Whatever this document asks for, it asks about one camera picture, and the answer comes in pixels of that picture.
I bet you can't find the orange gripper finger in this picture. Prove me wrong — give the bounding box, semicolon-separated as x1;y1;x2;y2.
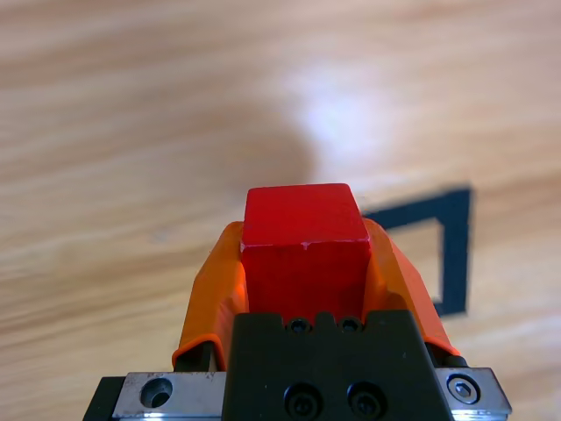
171;221;252;374
361;218;461;359

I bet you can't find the red wooden block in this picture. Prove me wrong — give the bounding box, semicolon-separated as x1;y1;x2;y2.
239;182;372;320

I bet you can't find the black tape square outline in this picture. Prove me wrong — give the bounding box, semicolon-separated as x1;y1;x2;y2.
361;182;473;316

